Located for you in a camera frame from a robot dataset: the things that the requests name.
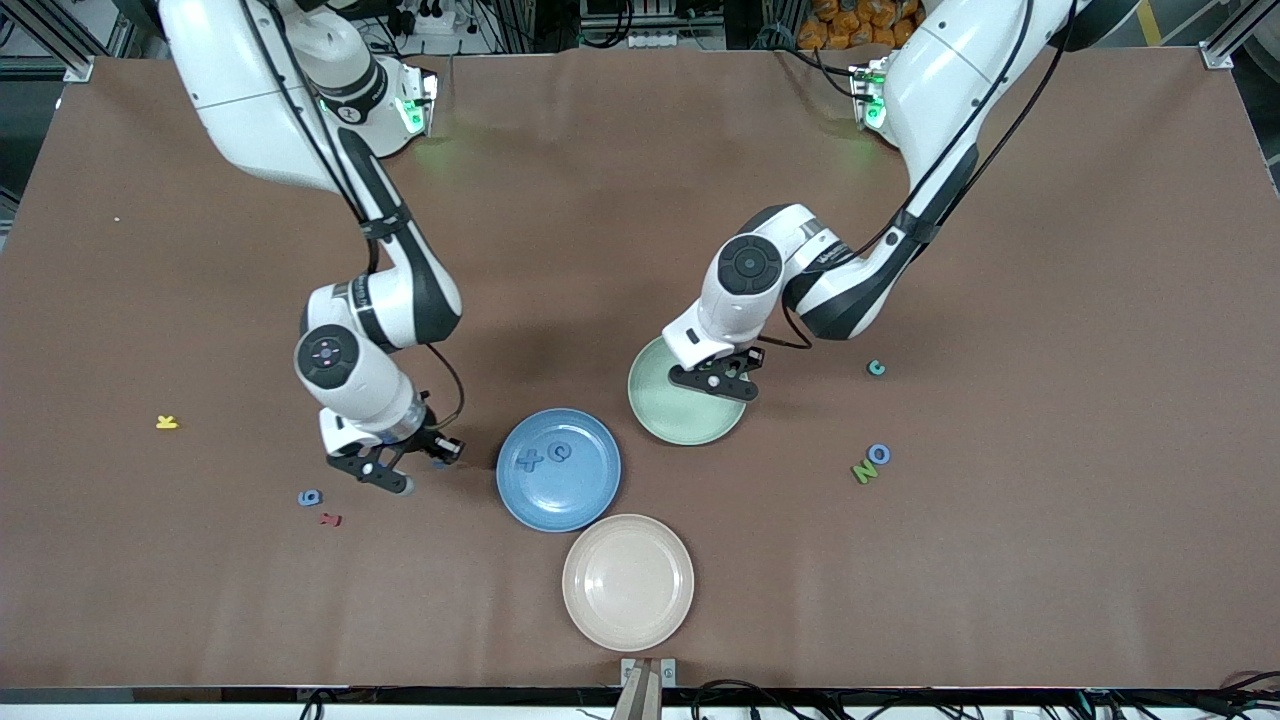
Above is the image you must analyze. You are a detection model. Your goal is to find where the blue plate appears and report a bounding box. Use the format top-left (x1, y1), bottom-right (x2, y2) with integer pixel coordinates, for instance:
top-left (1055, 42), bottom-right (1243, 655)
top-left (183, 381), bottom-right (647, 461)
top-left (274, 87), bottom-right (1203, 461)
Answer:
top-left (496, 408), bottom-right (622, 533)

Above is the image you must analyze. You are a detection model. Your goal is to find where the white power strip with plugs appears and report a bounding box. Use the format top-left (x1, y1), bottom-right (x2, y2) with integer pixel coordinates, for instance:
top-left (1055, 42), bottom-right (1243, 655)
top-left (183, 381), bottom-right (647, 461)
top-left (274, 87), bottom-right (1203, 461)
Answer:
top-left (385, 0), bottom-right (456, 36)

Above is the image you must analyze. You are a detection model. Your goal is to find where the grey metal bracket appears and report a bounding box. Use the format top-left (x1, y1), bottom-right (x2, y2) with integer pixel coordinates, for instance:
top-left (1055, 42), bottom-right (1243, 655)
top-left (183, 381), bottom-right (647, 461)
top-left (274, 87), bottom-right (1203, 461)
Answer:
top-left (620, 657), bottom-right (678, 689)

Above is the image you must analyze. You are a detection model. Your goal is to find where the pile of orange objects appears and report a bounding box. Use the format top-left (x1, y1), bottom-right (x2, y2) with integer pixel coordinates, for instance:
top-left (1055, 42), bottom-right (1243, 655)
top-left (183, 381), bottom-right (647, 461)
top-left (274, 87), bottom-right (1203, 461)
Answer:
top-left (797, 0), bottom-right (926, 51)

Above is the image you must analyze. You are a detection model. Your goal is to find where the aluminium frame profile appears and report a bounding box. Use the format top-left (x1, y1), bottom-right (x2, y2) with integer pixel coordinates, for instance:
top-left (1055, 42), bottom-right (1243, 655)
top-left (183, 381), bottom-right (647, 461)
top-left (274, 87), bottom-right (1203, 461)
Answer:
top-left (0, 0), bottom-right (96, 83)
top-left (1200, 0), bottom-right (1280, 71)

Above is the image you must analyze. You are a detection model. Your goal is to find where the beige plate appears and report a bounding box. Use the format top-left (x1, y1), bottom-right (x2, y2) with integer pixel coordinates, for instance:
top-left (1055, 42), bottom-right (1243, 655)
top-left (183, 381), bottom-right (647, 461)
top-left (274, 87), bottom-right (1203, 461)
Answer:
top-left (562, 513), bottom-right (695, 653)

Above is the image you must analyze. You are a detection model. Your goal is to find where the light green plate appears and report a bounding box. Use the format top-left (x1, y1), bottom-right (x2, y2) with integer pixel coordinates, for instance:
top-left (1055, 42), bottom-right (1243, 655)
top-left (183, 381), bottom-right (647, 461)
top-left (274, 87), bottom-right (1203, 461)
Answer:
top-left (627, 335), bottom-right (750, 447)

